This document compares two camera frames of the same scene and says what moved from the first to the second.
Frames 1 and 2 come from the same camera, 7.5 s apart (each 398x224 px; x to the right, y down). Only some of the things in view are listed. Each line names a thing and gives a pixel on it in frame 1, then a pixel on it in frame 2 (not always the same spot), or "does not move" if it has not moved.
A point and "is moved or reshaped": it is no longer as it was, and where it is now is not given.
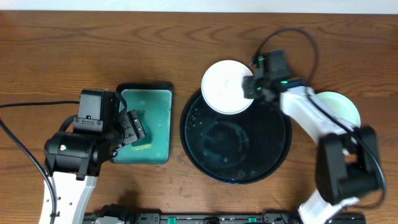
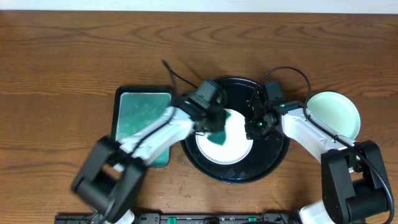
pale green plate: (341, 106) does not move
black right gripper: (249, 87) to (252, 129)
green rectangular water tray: (156, 98) does not move
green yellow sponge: (145, 142) is moved or reshaped
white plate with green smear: (222, 88) to (236, 147)
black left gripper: (134, 125) to (216, 122)
